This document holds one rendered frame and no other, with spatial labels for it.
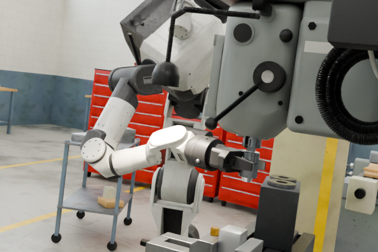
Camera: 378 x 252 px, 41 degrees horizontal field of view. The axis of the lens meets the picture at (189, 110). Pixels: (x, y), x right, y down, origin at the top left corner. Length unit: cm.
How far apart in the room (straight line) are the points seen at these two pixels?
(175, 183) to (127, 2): 1019
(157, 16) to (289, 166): 157
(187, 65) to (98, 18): 1075
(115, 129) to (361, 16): 89
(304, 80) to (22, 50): 1096
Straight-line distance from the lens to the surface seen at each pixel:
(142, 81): 159
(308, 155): 301
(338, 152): 299
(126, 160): 146
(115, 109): 156
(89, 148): 151
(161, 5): 177
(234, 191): 611
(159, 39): 168
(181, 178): 198
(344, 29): 88
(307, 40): 115
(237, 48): 120
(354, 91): 112
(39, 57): 1237
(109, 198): 443
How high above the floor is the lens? 142
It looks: 3 degrees down
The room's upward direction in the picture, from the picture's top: 7 degrees clockwise
